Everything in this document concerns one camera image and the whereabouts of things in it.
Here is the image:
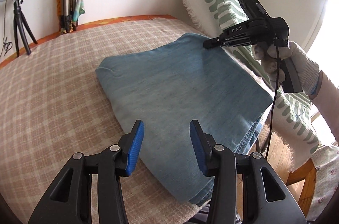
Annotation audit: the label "person's right hand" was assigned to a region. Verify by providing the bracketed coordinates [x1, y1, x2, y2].
[251, 41, 320, 100]

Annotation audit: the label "black mini tripod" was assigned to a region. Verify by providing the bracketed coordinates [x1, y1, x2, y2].
[13, 0, 38, 56]

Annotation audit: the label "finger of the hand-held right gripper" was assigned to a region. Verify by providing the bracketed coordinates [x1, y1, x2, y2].
[203, 36, 255, 49]

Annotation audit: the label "white floral cloth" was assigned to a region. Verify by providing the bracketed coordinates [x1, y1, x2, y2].
[307, 145, 339, 222]

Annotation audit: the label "light blue denim pants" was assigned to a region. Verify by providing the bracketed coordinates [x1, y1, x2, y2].
[95, 33, 274, 206]

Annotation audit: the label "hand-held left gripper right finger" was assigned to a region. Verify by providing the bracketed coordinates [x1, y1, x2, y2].
[190, 120, 308, 224]

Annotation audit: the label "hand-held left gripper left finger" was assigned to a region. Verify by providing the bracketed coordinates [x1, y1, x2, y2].
[28, 120, 145, 224]

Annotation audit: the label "beige checked blanket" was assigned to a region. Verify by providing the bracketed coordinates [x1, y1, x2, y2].
[0, 17, 212, 224]

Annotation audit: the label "wooden chair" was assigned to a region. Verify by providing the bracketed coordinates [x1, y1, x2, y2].
[254, 118, 318, 214]

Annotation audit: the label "black ring light cable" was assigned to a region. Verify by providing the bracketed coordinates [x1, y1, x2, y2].
[2, 0, 12, 56]

